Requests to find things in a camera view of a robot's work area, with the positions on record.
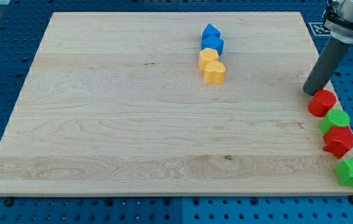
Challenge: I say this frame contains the green cylinder block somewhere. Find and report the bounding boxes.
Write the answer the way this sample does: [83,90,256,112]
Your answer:
[319,109,351,134]

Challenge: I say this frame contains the yellow heart block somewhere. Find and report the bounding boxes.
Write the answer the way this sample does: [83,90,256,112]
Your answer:
[204,60,226,84]

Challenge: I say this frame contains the wooden board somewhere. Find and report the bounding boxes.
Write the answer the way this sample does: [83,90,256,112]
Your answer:
[0,12,353,197]

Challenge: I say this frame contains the blue pentagon block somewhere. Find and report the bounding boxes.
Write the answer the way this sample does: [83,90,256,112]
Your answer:
[202,24,221,40]

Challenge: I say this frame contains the blue heart block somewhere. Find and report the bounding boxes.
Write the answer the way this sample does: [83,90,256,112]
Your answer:
[201,35,224,56]

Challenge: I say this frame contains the fiducial marker tag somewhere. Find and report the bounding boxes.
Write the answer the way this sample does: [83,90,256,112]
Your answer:
[309,22,331,37]

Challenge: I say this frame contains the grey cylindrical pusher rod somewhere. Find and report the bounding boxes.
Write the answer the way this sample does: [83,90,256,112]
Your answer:
[303,37,353,96]

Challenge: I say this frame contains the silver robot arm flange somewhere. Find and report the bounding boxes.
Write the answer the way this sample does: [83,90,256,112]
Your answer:
[322,0,353,44]

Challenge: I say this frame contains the red cylinder block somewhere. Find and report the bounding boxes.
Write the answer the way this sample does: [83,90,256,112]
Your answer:
[308,90,337,117]

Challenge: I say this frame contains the yellow hexagon block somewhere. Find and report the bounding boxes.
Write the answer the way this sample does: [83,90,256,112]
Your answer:
[199,48,219,71]

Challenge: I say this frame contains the red star block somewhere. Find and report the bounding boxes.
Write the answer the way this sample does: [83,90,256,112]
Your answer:
[323,126,353,159]

